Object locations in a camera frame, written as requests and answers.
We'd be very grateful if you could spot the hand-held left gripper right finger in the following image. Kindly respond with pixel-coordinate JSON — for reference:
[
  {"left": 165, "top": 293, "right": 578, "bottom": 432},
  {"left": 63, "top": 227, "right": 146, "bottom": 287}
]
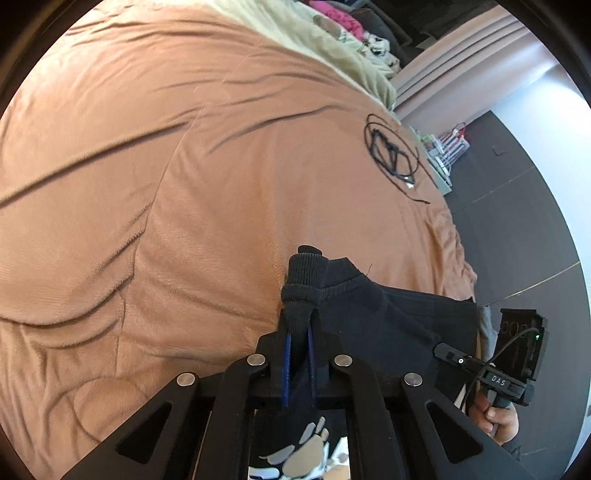
[{"left": 307, "top": 323, "right": 522, "bottom": 480}]

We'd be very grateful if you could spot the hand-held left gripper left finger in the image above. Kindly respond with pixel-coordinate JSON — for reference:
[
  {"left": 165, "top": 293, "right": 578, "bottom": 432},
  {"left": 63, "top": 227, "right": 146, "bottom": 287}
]
[{"left": 60, "top": 330, "right": 293, "bottom": 480}]

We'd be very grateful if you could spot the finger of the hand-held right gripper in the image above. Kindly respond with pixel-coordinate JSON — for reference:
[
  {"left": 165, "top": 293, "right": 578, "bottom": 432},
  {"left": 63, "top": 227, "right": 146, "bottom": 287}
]
[{"left": 434, "top": 344, "right": 485, "bottom": 370}]

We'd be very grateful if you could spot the black bear print t-shirt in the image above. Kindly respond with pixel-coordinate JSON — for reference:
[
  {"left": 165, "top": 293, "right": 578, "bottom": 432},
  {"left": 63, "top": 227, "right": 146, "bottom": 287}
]
[{"left": 252, "top": 246, "right": 481, "bottom": 462}]

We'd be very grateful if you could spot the person's right hand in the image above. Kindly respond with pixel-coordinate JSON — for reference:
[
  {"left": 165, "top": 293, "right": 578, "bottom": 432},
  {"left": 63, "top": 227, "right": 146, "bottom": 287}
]
[{"left": 475, "top": 392, "right": 520, "bottom": 446}]

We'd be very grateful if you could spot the grey folded garment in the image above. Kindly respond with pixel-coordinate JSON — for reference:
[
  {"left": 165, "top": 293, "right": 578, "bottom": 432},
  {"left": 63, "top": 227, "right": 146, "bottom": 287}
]
[{"left": 475, "top": 305, "right": 497, "bottom": 365}]

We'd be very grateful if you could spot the black paw print cloth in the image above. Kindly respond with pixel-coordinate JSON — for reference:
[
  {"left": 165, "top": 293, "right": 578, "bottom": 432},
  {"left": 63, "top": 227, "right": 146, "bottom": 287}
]
[{"left": 247, "top": 406, "right": 356, "bottom": 480}]

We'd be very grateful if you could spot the brown blanket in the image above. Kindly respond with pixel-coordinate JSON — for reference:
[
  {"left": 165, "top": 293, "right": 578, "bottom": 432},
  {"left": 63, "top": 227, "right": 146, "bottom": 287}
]
[{"left": 0, "top": 0, "right": 478, "bottom": 480}]

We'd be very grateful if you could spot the pink curtain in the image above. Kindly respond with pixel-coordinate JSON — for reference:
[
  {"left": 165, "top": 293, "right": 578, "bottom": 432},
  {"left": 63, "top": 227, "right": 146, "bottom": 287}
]
[{"left": 392, "top": 9, "right": 555, "bottom": 125}]

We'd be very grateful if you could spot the beige blanket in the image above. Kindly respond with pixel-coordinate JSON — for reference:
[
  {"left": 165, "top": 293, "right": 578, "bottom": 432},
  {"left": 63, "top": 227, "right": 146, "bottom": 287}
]
[{"left": 208, "top": 0, "right": 398, "bottom": 112}]

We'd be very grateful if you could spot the black and white plush toy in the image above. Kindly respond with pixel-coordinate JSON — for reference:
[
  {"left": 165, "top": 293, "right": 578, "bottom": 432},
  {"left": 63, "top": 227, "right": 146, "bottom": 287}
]
[{"left": 365, "top": 37, "right": 398, "bottom": 70}]

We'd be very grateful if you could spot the pink cloth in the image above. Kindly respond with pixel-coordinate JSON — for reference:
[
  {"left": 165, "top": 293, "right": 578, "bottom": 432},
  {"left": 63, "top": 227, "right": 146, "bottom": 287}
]
[{"left": 309, "top": 0, "right": 365, "bottom": 38}]

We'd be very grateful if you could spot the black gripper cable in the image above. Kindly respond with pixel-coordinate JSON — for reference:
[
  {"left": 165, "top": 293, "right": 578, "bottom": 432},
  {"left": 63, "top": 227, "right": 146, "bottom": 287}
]
[{"left": 457, "top": 328, "right": 541, "bottom": 409}]

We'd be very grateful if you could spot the thin black cable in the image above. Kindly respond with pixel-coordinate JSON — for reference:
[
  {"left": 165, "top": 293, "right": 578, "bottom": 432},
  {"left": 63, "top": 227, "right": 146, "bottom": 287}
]
[{"left": 362, "top": 113, "right": 432, "bottom": 206}]

